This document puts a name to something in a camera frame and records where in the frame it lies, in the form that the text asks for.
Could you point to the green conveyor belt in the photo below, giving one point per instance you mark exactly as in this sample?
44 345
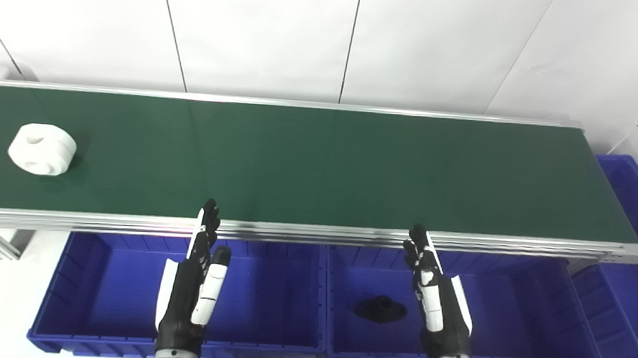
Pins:
348 236
320 162

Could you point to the white round plastic part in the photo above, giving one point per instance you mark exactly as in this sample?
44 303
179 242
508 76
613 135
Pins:
41 148

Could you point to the black plastic part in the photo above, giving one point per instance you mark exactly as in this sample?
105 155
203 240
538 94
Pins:
380 310

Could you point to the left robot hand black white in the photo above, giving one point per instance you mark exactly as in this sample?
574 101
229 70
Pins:
181 303

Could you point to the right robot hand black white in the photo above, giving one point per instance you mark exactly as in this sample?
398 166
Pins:
443 314

